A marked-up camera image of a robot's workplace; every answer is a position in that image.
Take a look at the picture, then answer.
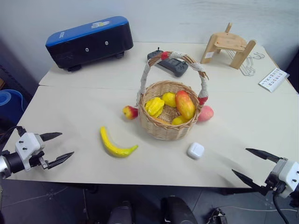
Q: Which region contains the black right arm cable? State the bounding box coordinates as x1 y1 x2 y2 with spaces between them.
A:
272 186 299 224

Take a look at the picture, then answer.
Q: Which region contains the black strapped object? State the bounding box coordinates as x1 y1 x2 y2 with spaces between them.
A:
205 207 227 224

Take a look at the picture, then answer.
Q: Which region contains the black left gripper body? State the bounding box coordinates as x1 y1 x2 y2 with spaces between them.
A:
28 133 51 170

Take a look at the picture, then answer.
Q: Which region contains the yellow bell pepper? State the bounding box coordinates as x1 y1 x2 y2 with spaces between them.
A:
144 97 166 118

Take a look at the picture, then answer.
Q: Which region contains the red and yellow mango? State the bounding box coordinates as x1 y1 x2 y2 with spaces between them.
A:
175 90 196 120

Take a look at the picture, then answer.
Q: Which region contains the wicker basket with handle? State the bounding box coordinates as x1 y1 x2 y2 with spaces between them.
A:
135 50 209 141

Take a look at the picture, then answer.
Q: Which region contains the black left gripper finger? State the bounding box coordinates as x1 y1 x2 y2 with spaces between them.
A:
47 151 75 170
40 132 63 141

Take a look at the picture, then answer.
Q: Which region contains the pink peach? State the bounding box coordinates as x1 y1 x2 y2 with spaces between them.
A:
197 105 214 123

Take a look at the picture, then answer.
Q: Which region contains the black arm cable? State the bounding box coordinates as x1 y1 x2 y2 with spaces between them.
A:
0 126 26 152
272 186 299 224

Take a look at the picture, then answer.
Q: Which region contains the wooden stand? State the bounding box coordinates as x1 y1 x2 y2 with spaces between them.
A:
200 22 257 70

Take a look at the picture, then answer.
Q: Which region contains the white printed card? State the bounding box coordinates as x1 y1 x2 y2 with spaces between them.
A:
258 68 291 93

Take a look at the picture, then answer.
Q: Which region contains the dark cabinet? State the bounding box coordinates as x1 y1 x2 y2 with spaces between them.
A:
0 38 39 99

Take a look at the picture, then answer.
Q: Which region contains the yellow banana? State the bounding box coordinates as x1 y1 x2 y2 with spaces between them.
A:
100 126 139 158

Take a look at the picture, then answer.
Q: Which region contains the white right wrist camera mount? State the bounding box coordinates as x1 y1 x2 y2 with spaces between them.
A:
277 160 299 199

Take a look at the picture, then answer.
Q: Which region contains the large yellow lemon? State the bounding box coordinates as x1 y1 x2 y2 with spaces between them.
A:
162 92 178 108

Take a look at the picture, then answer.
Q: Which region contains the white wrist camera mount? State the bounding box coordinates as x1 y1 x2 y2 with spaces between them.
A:
277 160 299 199
14 132 45 172

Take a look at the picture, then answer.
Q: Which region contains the red and yellow apple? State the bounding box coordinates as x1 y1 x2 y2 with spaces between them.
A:
122 105 139 120

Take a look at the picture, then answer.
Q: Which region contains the large dark rounded shape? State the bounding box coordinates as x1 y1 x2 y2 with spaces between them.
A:
160 196 198 224

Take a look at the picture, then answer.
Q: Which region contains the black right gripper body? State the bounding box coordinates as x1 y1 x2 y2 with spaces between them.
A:
264 157 289 195

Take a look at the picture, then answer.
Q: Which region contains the white wire hanger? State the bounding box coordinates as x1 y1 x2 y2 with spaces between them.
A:
224 49 266 77

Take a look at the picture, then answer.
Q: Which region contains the dark furniture edge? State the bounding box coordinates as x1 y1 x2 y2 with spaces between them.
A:
286 45 299 95

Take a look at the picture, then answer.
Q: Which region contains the small yellow lemon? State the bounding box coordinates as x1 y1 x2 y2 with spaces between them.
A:
171 115 189 126

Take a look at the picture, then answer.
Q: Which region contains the small dark rounded shape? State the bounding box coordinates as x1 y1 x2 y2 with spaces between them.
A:
108 200 135 224

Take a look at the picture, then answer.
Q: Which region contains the blue and black box device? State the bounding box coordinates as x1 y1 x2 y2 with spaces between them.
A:
45 15 135 72

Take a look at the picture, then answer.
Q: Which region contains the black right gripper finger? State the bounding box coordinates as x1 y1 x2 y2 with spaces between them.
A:
231 169 270 196
245 147 281 163

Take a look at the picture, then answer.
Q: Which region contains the black table frame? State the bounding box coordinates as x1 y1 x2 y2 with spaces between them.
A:
70 183 260 196

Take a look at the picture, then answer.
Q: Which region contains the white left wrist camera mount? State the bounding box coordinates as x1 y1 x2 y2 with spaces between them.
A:
14 132 45 172

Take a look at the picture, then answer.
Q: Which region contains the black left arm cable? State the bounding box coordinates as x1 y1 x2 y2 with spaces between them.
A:
0 126 26 152

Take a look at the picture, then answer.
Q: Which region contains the white earbuds case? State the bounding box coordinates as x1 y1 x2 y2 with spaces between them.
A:
186 142 205 161

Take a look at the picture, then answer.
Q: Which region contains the grey handheld controller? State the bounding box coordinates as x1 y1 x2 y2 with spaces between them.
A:
147 47 189 78

